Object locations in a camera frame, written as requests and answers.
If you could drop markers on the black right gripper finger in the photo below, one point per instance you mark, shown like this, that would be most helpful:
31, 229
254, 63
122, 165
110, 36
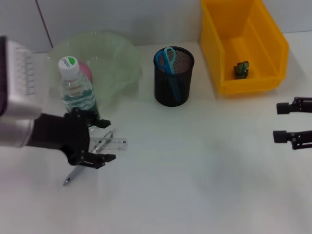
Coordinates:
295, 106
292, 139

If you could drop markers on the clear water bottle green label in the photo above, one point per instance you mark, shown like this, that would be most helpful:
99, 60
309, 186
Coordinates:
75, 92

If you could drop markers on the black mesh pen holder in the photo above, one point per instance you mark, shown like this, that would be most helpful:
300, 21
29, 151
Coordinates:
165, 90

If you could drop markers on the pink peach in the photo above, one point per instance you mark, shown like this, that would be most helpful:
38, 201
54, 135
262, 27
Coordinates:
86, 70

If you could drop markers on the grey white ballpoint pen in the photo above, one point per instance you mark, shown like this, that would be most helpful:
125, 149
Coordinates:
102, 143

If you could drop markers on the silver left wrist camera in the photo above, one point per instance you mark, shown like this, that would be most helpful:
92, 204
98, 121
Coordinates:
22, 80

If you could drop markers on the yellow plastic bin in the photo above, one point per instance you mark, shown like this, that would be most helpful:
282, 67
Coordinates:
243, 36

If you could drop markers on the green plastic scrap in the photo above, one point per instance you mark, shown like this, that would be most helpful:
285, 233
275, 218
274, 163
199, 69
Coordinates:
241, 69

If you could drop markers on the green glass fruit plate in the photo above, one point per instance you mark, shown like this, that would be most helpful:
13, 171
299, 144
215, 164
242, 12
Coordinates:
114, 58

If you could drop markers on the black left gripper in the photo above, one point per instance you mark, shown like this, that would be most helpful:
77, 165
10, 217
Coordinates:
61, 136

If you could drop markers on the blue scissors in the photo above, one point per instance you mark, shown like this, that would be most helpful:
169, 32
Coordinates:
168, 65

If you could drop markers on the clear plastic ruler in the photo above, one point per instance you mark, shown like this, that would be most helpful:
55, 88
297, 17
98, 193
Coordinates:
119, 144

